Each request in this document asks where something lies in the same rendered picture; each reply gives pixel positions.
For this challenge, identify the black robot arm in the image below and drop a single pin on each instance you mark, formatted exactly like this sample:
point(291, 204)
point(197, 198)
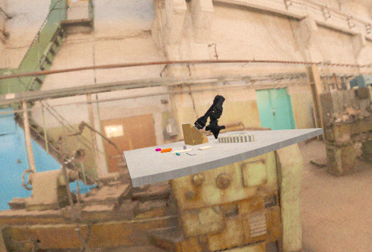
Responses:
point(217, 108)

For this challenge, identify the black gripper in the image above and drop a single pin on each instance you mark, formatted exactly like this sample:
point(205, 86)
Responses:
point(216, 130)

